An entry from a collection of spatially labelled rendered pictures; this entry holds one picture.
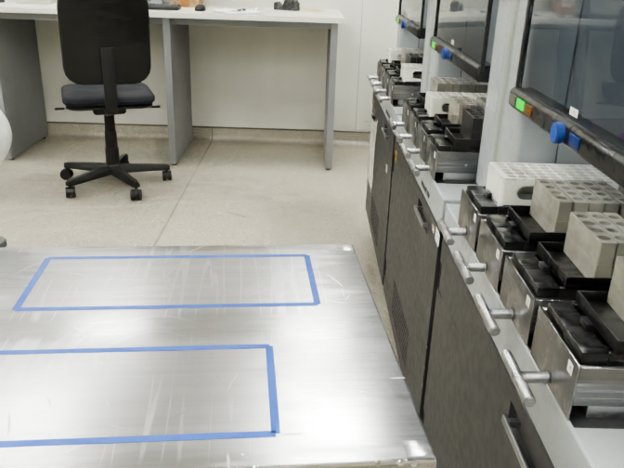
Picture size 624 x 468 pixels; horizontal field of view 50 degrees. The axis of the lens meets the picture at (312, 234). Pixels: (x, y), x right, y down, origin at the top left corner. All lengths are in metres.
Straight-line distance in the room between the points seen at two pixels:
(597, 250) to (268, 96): 3.94
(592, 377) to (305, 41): 4.04
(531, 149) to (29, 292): 0.89
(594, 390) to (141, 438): 0.47
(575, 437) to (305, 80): 4.07
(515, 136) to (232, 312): 0.71
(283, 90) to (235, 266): 3.86
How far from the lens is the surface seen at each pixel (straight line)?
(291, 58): 4.67
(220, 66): 4.71
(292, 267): 0.88
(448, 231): 1.22
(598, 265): 0.92
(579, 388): 0.79
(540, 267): 0.96
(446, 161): 1.55
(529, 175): 1.21
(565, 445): 0.82
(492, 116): 1.46
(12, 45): 4.59
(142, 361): 0.70
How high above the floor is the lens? 1.19
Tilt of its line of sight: 22 degrees down
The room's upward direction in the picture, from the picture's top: 2 degrees clockwise
